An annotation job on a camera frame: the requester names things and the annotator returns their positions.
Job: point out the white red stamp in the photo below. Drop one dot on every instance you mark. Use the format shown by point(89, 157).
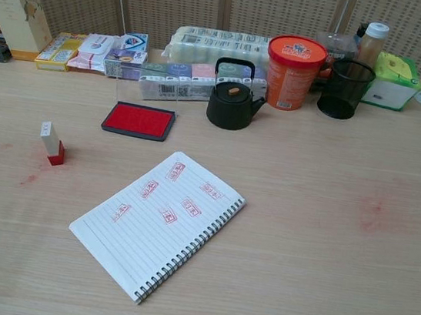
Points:
point(52, 142)

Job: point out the white spiral notebook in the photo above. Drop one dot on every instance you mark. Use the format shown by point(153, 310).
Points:
point(146, 234)

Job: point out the black teapot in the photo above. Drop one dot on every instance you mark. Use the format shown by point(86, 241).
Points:
point(228, 109)

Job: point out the red ink pad clear lid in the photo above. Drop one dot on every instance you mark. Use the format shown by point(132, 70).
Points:
point(138, 120)

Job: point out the multicolour pocket tissue row pack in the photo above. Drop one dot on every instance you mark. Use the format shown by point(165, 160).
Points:
point(202, 75)

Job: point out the large clear tissue pack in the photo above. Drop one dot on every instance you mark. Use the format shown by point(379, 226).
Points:
point(210, 45)

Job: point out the orange instant noodle cup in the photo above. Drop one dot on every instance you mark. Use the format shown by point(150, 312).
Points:
point(291, 75)

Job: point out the purple small box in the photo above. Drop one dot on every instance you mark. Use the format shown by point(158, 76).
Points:
point(124, 62)

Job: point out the blue and white soap box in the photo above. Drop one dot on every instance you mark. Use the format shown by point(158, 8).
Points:
point(134, 42)

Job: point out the black mesh pen holder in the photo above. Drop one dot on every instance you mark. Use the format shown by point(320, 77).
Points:
point(343, 93)

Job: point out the pink wet wipes pack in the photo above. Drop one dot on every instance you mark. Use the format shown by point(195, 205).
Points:
point(92, 50)

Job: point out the clear plastic food container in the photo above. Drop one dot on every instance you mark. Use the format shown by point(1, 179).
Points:
point(336, 44)

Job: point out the yellow flat box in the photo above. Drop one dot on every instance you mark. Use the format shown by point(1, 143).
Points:
point(59, 52)

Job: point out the dark bottle black cap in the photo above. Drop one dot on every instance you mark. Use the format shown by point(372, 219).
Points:
point(360, 33)

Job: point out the brown bottle white cap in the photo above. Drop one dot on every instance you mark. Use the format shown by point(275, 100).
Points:
point(372, 44)

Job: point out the green tissue pack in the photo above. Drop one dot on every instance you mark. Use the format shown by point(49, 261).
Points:
point(393, 80)

